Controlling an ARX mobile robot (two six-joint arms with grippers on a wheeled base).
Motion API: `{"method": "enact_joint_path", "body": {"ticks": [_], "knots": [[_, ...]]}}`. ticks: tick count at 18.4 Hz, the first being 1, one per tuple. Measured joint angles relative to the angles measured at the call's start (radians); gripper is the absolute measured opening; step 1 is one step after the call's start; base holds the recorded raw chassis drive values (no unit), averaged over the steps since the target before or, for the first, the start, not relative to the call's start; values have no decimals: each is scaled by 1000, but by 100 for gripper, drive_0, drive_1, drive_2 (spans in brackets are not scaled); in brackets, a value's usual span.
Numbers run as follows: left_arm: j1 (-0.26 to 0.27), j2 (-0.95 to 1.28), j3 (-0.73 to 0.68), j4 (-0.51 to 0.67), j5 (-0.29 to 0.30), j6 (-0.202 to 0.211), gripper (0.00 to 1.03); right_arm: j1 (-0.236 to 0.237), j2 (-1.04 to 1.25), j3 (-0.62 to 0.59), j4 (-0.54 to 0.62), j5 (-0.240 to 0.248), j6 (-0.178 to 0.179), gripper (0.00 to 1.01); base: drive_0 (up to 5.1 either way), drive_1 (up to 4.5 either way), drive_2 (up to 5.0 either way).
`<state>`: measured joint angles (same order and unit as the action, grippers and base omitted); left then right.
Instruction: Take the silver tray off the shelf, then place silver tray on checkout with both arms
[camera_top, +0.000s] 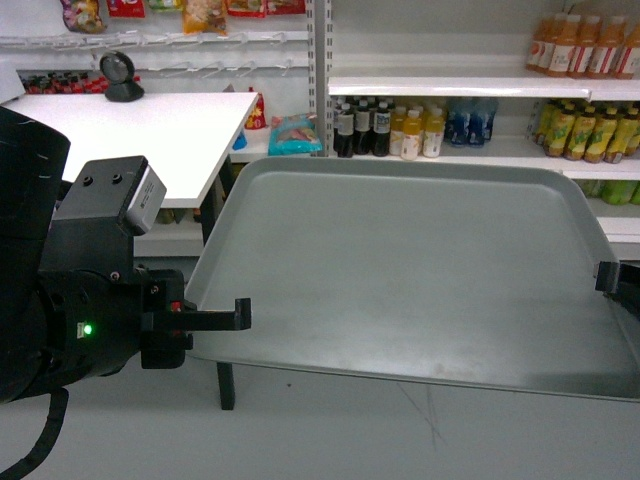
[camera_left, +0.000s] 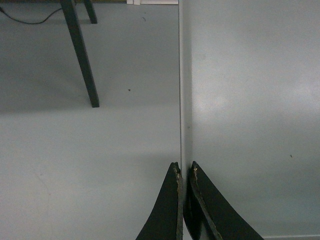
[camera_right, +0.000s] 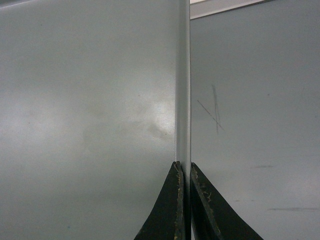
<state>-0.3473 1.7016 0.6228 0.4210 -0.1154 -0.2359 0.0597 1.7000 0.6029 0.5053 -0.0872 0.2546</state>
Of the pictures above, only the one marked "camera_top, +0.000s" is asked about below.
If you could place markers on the black barcode scanner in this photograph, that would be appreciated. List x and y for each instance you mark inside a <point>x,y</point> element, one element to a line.
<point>119,71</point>

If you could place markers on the dark drink bottle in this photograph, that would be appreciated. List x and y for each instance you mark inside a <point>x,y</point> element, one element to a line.
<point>344,131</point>

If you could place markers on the white metal shelf unit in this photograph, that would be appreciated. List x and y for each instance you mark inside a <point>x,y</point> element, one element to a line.
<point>469,54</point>

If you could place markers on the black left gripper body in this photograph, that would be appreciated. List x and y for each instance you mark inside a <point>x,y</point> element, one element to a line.
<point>95,325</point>

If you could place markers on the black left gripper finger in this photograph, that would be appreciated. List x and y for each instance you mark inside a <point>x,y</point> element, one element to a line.
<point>190,319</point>

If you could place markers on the grey metal tray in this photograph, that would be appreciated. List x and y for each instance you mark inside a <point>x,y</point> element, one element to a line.
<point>467,275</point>

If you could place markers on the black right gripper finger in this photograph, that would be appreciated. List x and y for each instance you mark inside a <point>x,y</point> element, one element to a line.
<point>619,281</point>

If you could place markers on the red spout sauce pouch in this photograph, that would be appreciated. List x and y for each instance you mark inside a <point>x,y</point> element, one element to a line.
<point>257,118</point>

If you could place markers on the purple snack bag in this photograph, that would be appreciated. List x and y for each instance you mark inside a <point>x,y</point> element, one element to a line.
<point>82,16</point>

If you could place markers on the teal snack bag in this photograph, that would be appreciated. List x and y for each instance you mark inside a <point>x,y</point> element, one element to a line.
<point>294,134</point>

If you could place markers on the yellow chips bag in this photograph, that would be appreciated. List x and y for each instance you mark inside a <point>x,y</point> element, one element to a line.
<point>204,16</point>

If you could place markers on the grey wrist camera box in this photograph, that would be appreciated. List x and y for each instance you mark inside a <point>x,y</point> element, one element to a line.
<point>143,207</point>

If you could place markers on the white checkout table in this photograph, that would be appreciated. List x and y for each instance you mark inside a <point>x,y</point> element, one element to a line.
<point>135,145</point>

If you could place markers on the red hanging snack bag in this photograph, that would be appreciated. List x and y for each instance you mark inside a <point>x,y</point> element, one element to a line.
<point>126,9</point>

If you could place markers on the yellow juice bottle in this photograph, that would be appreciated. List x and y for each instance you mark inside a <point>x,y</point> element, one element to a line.
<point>411,141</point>

